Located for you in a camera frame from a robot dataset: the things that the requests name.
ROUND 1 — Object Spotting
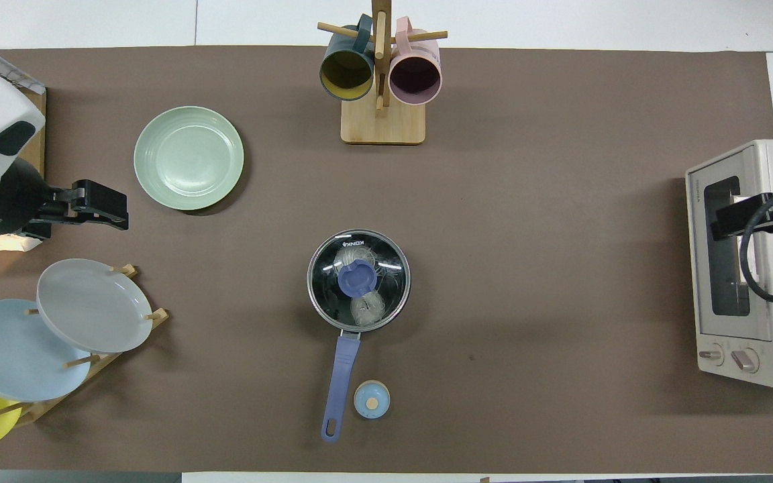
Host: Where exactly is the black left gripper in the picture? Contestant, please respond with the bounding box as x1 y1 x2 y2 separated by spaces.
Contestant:
0 158 130 241

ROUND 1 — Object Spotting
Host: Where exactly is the glass lid blue knob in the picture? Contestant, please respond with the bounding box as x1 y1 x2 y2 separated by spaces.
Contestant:
307 229 411 331

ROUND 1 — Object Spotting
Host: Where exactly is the grey plate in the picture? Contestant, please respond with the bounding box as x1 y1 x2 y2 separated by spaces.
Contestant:
36 258 154 354

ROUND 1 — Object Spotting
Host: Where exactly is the wooden plate rack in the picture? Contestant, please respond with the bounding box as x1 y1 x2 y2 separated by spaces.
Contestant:
0 264 170 427

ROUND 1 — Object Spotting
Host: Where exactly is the light green plate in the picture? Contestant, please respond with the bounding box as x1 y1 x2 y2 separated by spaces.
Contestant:
134 106 245 211

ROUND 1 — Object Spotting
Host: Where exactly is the light blue plate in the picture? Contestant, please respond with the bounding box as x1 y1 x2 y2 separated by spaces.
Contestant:
0 299 92 403

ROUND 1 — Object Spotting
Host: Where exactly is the brown table mat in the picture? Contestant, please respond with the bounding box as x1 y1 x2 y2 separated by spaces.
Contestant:
0 46 773 474

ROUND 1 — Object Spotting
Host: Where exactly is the dark blue saucepan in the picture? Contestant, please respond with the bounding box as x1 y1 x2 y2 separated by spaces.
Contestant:
307 229 412 443

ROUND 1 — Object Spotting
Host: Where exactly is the dark teal mug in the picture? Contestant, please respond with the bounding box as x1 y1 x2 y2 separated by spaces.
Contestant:
320 15 376 101

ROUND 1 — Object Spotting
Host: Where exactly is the wooden mug tree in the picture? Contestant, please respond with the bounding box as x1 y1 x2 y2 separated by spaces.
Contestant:
316 0 449 146

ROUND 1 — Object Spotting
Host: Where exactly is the pink mug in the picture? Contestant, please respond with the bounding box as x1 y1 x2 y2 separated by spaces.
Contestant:
389 17 442 106

